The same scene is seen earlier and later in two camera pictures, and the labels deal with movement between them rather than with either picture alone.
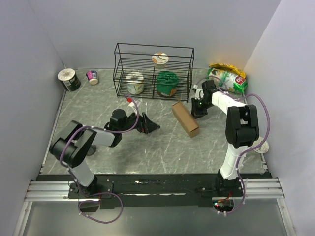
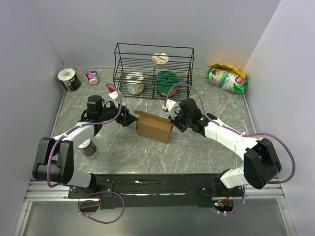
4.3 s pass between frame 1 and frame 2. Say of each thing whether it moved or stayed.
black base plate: stayed
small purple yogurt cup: stayed
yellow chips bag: stayed
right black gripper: moved
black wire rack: stayed
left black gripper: moved
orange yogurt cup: stayed
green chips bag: stayed
